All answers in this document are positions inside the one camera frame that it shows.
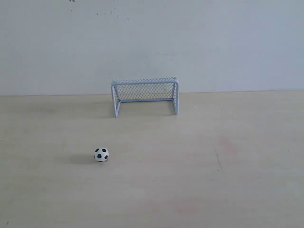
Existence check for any black and white soccer ball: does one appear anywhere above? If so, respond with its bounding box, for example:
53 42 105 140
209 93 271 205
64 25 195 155
94 147 109 162

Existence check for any small white goal with net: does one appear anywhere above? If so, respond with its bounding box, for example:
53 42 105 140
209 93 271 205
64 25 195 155
111 77 180 117

